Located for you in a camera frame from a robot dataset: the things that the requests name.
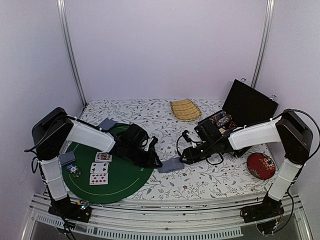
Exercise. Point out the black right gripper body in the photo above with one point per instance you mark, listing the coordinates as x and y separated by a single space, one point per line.
193 157

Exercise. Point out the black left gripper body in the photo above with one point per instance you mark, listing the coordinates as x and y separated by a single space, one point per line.
145 161

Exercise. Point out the blue patterned card deck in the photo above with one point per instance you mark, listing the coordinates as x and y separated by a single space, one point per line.
171 165

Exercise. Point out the king face-up card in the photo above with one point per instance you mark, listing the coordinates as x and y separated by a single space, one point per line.
103 157

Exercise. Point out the clubs face-up card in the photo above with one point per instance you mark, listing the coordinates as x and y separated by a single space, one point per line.
99 167

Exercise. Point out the eight of diamonds card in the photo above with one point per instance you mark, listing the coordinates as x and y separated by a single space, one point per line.
97 179

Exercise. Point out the poker chip stack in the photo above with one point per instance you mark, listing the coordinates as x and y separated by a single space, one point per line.
75 172

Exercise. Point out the blue small blind button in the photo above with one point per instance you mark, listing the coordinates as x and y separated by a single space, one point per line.
68 167

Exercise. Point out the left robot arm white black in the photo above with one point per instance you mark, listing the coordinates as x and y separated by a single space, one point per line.
53 134

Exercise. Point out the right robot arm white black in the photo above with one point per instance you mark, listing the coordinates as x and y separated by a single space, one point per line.
287 128

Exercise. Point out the woven bamboo tray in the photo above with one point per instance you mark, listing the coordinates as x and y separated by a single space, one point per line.
185 110

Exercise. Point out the round green poker mat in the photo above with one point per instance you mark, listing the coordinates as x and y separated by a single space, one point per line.
124 177

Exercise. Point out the red floral round cushion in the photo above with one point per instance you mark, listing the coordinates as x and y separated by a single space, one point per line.
261 166

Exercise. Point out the black poker chip case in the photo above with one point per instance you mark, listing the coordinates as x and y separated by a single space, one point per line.
246 106

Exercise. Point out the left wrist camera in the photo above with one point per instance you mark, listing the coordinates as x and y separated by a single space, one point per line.
149 143

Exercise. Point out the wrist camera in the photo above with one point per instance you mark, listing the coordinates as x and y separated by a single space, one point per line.
149 143
187 138

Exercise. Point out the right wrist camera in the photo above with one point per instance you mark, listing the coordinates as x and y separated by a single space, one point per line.
187 138

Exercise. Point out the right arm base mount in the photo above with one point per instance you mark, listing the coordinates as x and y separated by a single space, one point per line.
268 208

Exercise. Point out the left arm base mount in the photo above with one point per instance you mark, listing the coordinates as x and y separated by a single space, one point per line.
67 210

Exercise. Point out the right aluminium frame post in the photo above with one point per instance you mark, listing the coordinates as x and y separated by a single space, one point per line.
268 18

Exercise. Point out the aluminium frame post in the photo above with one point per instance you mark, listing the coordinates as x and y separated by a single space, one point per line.
62 12
268 18

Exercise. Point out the left aluminium frame post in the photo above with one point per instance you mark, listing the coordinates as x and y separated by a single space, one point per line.
62 12

